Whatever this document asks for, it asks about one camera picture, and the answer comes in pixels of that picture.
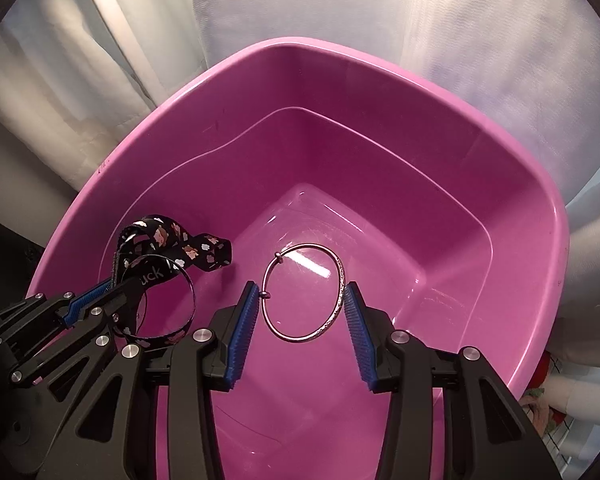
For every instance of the silver bangle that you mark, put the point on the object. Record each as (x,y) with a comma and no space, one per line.
(340,280)

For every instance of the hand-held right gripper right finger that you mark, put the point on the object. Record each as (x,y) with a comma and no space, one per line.
(359,330)

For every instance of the black patterned fabric band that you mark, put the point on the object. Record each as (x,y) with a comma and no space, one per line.
(155,227)

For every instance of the white curtain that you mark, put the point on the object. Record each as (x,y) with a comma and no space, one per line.
(380,5)

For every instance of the pink plastic basin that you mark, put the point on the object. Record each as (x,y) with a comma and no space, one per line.
(330,160)

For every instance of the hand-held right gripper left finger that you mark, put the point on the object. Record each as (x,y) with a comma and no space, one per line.
(241,330)

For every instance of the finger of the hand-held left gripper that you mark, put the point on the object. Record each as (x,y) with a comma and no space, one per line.
(87,302)
(87,332)

